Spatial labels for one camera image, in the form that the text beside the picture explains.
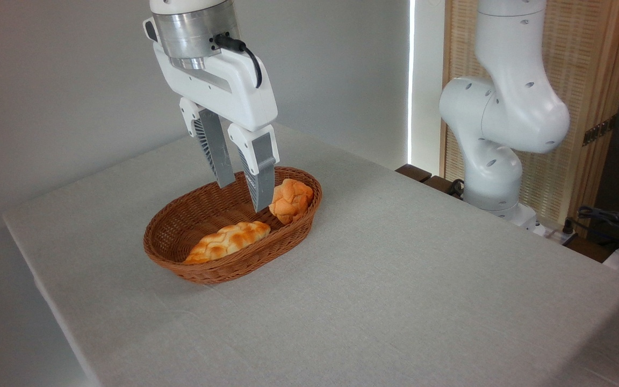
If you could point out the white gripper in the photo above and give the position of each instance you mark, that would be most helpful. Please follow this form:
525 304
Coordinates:
245 91

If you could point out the round knotted bread roll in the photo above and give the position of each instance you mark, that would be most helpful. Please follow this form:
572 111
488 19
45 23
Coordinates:
290 200

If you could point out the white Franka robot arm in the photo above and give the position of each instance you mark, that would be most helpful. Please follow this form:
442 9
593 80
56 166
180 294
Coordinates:
513 107

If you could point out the long braided bread loaf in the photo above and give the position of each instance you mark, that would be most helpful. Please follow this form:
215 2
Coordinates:
229 239

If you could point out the brown oval wicker basket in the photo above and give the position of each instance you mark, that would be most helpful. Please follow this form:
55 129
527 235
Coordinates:
180 217

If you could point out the dark wooden base board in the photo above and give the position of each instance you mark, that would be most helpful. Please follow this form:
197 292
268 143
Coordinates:
412 172

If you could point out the grey tablecloth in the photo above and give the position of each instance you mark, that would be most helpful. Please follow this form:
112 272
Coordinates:
422 279

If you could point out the white power strip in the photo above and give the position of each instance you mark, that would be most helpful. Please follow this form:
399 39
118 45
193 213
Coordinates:
554 235

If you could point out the bamboo folding screen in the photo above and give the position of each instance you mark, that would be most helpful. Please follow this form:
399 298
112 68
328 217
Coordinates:
573 54

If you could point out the black metal screen hinge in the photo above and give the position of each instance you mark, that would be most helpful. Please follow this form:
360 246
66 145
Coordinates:
598 130

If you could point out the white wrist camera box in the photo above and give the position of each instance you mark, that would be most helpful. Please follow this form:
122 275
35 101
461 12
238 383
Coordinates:
150 29

